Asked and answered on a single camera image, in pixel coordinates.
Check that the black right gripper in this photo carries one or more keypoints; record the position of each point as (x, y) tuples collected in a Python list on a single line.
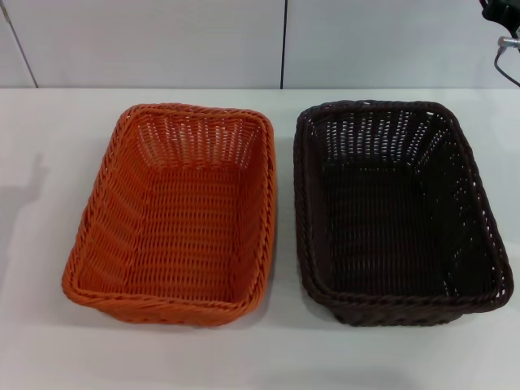
[(503, 9)]

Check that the dark brown woven plastic basket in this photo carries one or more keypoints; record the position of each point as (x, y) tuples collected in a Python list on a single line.
[(406, 227)]

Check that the orange woven plastic basket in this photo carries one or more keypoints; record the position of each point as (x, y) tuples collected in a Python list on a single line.
[(195, 227)]

